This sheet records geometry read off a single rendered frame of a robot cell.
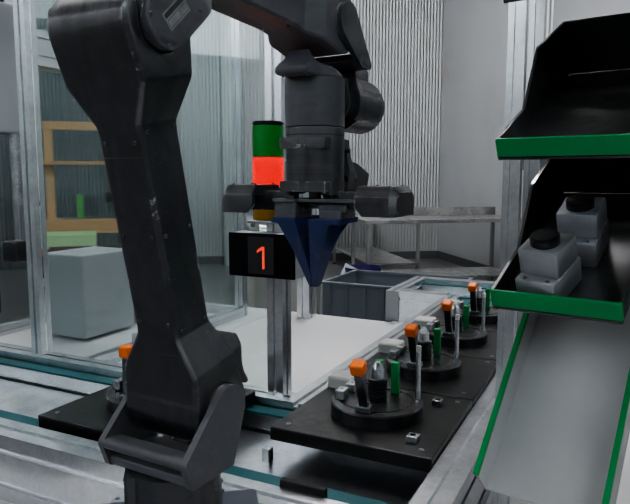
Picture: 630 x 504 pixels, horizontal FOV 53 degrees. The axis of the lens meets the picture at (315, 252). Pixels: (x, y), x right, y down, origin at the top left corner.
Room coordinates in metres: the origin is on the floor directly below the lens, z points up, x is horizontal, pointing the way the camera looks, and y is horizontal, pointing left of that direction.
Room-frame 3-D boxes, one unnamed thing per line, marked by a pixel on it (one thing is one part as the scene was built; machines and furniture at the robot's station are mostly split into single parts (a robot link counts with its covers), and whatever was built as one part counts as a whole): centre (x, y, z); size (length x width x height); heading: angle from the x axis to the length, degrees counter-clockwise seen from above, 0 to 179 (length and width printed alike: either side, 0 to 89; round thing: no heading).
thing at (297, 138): (0.62, 0.00, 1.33); 0.19 x 0.06 x 0.08; 64
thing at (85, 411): (0.97, 0.26, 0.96); 0.24 x 0.24 x 0.02; 64
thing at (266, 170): (1.01, 0.07, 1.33); 0.05 x 0.05 x 0.05
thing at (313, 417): (0.93, -0.10, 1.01); 0.24 x 0.24 x 0.13; 64
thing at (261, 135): (1.01, 0.07, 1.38); 0.05 x 0.05 x 0.05
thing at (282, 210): (0.62, -0.01, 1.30); 0.09 x 0.04 x 0.02; 64
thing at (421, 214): (7.24, -1.38, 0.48); 1.87 x 0.74 x 0.97; 101
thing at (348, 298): (2.94, -0.39, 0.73); 0.62 x 0.42 x 0.23; 64
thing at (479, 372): (1.15, -0.20, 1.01); 0.24 x 0.24 x 0.13; 64
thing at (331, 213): (0.63, 0.01, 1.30); 0.09 x 0.04 x 0.02; 64
